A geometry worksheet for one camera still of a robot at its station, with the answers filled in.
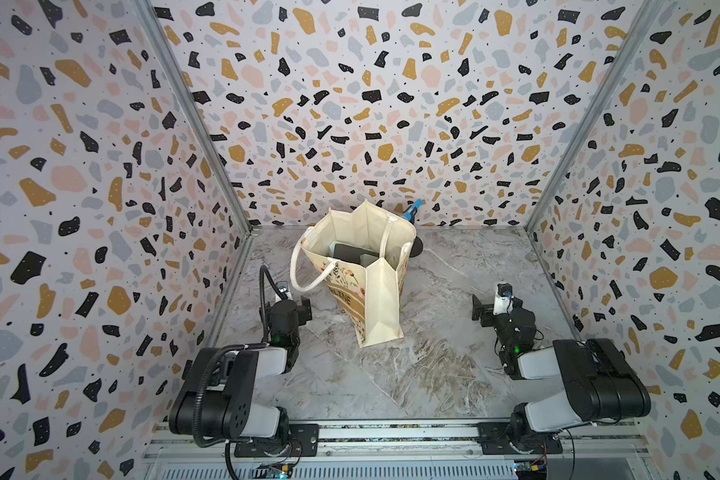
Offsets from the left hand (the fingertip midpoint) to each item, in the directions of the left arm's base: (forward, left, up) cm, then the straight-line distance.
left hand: (289, 299), depth 91 cm
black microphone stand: (+6, -38, +16) cm, 42 cm away
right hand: (0, -63, +2) cm, 63 cm away
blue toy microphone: (+25, -38, +11) cm, 47 cm away
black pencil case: (+11, -19, +8) cm, 24 cm away
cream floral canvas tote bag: (-7, -26, +14) cm, 30 cm away
